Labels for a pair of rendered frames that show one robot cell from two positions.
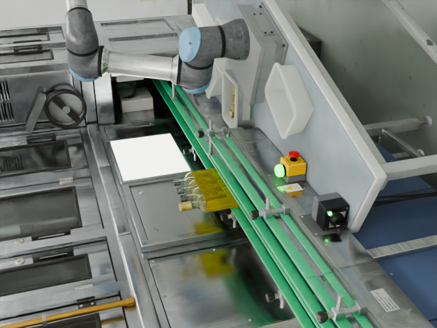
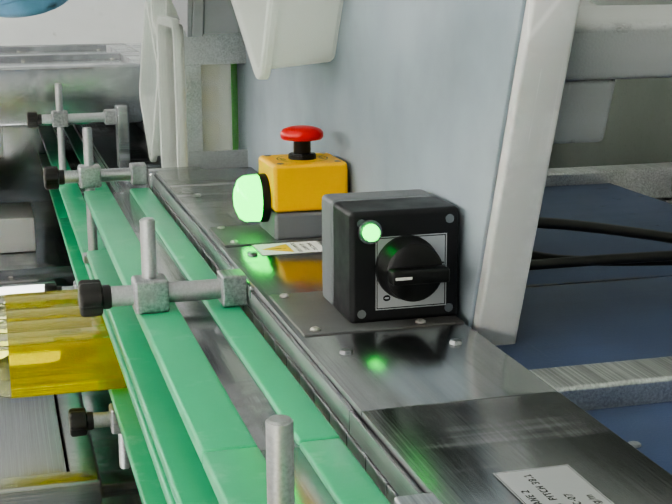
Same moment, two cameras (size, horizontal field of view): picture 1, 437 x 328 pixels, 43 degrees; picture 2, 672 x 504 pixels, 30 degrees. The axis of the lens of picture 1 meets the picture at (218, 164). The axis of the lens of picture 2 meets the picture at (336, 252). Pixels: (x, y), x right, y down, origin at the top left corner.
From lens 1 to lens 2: 98 cm
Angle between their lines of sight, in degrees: 17
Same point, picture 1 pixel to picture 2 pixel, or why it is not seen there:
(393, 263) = (649, 418)
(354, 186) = (468, 111)
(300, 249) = (232, 382)
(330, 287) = (308, 483)
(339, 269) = (371, 411)
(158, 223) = not seen: outside the picture
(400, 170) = (658, 24)
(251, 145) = (205, 188)
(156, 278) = not seen: outside the picture
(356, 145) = not seen: outside the picture
